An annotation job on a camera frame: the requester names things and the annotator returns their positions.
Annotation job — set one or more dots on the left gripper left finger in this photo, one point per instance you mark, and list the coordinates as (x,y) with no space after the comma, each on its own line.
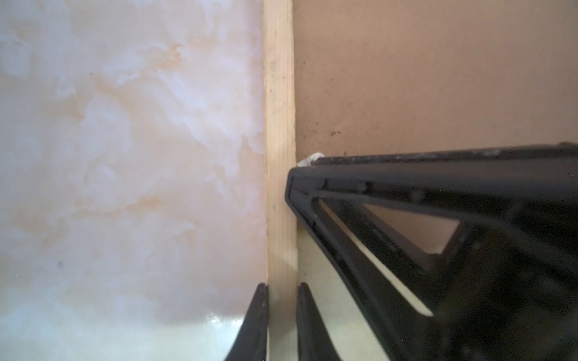
(251,341)

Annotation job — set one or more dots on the brown frame backing board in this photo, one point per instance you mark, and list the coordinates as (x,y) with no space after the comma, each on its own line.
(382,77)

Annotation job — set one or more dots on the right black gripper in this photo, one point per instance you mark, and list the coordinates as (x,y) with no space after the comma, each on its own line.
(506,289)

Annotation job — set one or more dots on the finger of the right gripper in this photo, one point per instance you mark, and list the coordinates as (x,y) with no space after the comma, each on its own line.
(384,221)

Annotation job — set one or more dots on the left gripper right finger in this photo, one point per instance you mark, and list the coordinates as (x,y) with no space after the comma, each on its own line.
(314,341)

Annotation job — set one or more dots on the light wooden picture frame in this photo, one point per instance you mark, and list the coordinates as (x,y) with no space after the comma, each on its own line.
(281,224)

